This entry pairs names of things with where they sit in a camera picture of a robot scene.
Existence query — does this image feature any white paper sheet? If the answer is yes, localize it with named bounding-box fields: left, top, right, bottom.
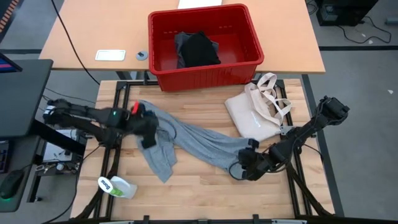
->
left=177, top=0, right=224, bottom=9

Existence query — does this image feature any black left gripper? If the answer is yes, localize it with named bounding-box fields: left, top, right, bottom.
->
left=126, top=104, right=160, bottom=149

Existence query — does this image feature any thick black cable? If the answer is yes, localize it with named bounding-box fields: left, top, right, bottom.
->
left=50, top=0, right=101, bottom=85

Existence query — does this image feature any dark grey garment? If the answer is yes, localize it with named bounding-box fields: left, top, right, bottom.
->
left=174, top=32, right=220, bottom=69

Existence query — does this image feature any black right camera cable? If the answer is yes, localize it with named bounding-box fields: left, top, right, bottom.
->
left=228, top=160, right=287, bottom=182

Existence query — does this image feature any red plastic laundry bin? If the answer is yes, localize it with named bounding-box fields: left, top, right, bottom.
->
left=147, top=3, right=265, bottom=93

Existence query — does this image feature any white spray bottle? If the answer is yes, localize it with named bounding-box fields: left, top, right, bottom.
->
left=97, top=175, right=139, bottom=200

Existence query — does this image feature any white rectangular pad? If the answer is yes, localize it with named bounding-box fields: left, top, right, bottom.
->
left=95, top=49, right=127, bottom=62

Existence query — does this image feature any cream canvas tote bag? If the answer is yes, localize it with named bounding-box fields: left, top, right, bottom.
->
left=224, top=72, right=294, bottom=142

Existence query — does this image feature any grey Reebok t-shirt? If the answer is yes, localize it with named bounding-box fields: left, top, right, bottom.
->
left=136, top=99, right=261, bottom=184

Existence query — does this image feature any tan wooden desk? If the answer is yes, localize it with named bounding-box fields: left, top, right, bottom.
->
left=39, top=0, right=326, bottom=75

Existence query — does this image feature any black side desk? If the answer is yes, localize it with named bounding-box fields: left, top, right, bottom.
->
left=0, top=58, right=53, bottom=138

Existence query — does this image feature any black monitor with lit screen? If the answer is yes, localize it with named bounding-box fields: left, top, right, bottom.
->
left=0, top=52, right=23, bottom=74

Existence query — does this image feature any black computer tower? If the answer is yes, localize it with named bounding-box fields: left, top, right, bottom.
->
left=315, top=0, right=381, bottom=27

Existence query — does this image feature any black folded garment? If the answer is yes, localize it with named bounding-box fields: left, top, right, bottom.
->
left=180, top=30, right=221, bottom=68

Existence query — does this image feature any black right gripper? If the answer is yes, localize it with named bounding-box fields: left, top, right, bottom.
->
left=238, top=138, right=273, bottom=182

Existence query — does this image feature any black computer mouse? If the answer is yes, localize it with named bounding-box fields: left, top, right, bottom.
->
left=0, top=169, right=25, bottom=200

